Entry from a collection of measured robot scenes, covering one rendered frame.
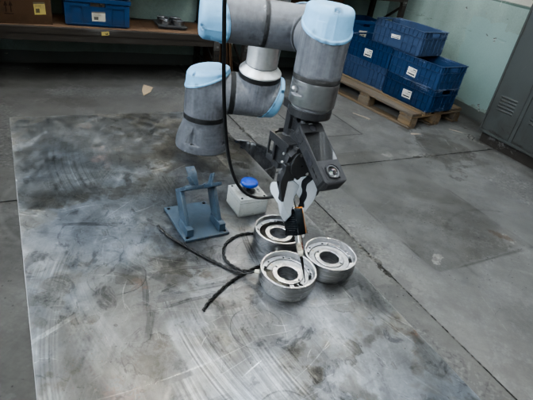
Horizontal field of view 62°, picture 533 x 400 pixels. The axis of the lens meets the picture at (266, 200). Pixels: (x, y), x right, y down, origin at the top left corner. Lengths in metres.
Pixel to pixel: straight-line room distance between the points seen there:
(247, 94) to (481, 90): 4.13
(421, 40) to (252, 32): 3.81
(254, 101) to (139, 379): 0.78
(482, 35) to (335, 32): 4.58
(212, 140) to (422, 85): 3.38
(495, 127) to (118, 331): 4.04
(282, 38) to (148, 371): 0.55
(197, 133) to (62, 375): 0.75
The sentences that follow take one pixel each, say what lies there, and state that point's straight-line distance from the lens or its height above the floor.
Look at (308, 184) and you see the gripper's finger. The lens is 0.78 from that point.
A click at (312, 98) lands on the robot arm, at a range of 0.70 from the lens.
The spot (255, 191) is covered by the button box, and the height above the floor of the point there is 0.85.
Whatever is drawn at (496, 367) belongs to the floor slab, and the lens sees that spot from 2.15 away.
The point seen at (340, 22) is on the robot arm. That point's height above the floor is 1.27.
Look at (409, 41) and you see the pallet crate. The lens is 4.58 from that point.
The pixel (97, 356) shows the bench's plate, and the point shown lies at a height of 0.80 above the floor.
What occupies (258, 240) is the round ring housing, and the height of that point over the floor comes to 0.83.
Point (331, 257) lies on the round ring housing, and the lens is 0.93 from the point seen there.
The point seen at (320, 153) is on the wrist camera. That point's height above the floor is 1.08.
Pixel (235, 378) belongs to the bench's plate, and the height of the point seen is 0.80.
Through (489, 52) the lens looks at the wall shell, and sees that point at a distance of 5.16.
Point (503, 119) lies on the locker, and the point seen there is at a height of 0.28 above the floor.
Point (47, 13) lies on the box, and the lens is 4.15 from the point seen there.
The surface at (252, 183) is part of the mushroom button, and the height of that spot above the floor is 0.87.
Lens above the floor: 1.36
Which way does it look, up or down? 31 degrees down
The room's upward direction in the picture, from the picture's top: 10 degrees clockwise
